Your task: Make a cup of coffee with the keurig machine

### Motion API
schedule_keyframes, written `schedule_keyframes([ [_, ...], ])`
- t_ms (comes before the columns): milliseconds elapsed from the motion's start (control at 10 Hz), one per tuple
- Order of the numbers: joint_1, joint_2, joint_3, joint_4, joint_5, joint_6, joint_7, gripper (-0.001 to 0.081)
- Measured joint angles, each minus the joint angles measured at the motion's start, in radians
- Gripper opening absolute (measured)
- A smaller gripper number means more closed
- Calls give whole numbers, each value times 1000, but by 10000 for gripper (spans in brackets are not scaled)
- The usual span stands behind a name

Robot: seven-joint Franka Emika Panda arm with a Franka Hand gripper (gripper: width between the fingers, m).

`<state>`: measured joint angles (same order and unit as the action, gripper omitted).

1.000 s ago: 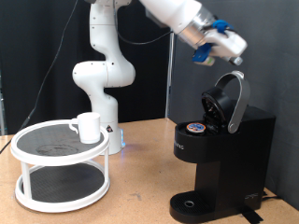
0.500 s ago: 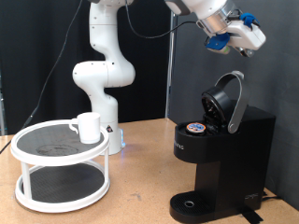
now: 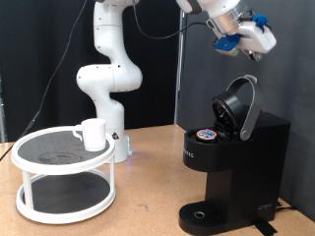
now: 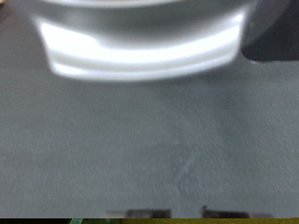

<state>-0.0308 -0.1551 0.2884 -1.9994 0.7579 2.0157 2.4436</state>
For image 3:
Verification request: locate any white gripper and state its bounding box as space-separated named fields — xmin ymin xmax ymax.
xmin=229 ymin=21 xmax=278 ymax=63

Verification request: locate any K-cup coffee pod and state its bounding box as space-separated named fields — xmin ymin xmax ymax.
xmin=196 ymin=128 xmax=219 ymax=143

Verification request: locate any black Keurig coffee machine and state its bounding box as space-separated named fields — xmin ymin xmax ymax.
xmin=177 ymin=74 xmax=291 ymax=236

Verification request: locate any white ceramic mug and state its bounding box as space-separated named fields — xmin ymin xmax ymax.
xmin=72 ymin=118 xmax=107 ymax=152

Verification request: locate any grey backdrop fabric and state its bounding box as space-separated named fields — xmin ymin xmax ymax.
xmin=177 ymin=0 xmax=315 ymax=222

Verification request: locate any grey metal vertical pole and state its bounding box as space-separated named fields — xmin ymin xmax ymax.
xmin=173 ymin=9 xmax=188 ymax=126

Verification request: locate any black tape strip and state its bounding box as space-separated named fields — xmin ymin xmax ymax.
xmin=251 ymin=220 xmax=279 ymax=236

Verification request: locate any black backdrop curtain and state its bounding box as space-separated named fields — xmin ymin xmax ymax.
xmin=0 ymin=0 xmax=182 ymax=144

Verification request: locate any white two-tier turntable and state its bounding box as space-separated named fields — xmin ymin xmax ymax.
xmin=10 ymin=126 xmax=117 ymax=225

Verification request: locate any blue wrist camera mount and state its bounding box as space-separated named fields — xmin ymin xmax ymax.
xmin=213 ymin=32 xmax=242 ymax=57

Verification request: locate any blue cable clip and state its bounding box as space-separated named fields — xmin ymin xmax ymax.
xmin=251 ymin=13 xmax=273 ymax=31

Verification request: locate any black power cord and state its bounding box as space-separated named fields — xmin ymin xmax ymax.
xmin=275 ymin=200 xmax=297 ymax=211

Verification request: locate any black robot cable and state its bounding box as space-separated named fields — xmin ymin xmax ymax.
xmin=0 ymin=0 xmax=211 ymax=161

